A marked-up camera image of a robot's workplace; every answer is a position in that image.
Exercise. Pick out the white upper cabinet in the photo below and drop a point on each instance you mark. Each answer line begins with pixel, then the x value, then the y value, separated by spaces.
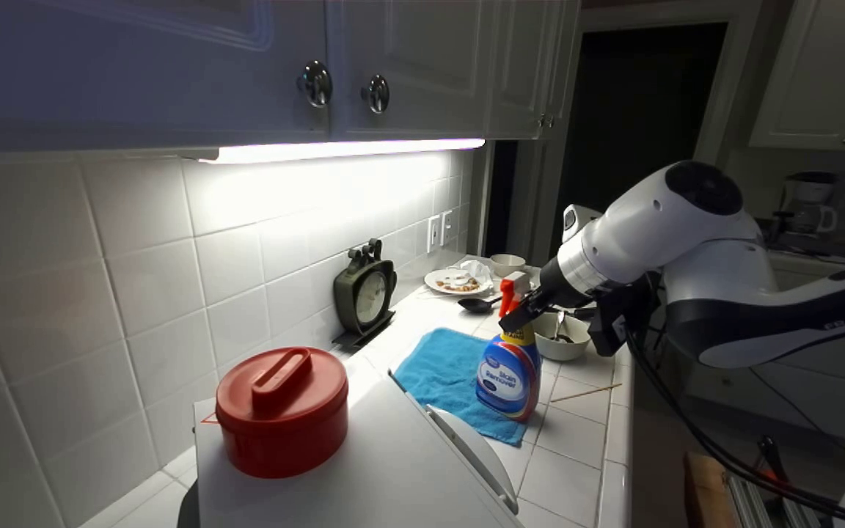
pixel 148 61

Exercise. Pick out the white light switch plate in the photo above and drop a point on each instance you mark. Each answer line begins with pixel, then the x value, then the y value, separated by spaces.
pixel 432 235

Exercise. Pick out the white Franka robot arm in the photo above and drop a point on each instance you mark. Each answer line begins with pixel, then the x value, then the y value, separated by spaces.
pixel 726 264

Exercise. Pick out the white corner wall cabinet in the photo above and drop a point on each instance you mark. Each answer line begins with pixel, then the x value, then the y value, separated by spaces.
pixel 822 69

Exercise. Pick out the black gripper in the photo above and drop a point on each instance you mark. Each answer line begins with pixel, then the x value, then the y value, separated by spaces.
pixel 546 288

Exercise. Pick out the red lidded container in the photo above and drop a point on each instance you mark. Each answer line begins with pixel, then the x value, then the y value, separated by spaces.
pixel 280 411

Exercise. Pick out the black plastic serving spoon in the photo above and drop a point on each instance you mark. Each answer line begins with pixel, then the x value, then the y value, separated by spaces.
pixel 477 303

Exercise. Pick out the white cup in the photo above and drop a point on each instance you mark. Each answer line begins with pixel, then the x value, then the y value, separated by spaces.
pixel 506 264

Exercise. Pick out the under-cabinet light strip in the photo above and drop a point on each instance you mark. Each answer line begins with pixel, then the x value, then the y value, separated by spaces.
pixel 344 152

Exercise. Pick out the coffee maker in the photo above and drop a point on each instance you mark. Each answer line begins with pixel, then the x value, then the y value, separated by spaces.
pixel 807 207

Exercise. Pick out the white ceramic bowl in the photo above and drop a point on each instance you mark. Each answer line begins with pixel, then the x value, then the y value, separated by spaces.
pixel 564 344

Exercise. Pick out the dark retro table clock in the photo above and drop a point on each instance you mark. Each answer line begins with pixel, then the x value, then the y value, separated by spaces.
pixel 366 295

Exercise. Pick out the blue terry cloth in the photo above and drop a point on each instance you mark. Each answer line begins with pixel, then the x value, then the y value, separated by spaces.
pixel 440 377

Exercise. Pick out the crumpled white napkin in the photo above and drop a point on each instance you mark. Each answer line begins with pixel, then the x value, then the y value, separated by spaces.
pixel 480 270

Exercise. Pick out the white plate with food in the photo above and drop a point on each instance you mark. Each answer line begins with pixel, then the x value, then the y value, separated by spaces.
pixel 452 284

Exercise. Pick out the round metal cabinet knob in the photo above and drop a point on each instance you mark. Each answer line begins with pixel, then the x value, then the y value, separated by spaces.
pixel 376 96
pixel 314 84

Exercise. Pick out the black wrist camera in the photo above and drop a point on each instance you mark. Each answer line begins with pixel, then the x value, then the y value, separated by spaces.
pixel 618 319

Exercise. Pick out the blue yellow spray bottle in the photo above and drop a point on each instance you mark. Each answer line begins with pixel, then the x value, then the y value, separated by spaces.
pixel 506 377

